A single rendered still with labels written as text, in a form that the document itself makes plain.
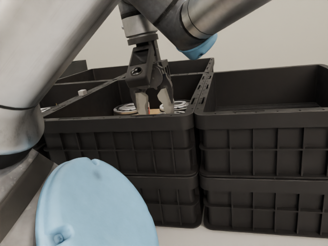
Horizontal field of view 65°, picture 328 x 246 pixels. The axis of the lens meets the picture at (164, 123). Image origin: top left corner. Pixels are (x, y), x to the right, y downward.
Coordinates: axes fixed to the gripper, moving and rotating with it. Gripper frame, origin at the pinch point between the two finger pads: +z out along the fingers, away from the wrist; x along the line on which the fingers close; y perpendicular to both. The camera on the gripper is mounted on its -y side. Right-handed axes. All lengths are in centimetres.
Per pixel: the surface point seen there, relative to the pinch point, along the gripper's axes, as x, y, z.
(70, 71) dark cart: 116, 138, -9
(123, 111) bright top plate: 11.5, 6.4, -2.1
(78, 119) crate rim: 7.1, -19.9, -8.4
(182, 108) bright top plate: -5.1, 6.9, -0.6
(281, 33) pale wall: -84, 343, 4
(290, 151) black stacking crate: -25.9, -18.2, 1.3
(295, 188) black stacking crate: -26.2, -19.3, 7.1
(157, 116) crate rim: -7.0, -19.6, -7.2
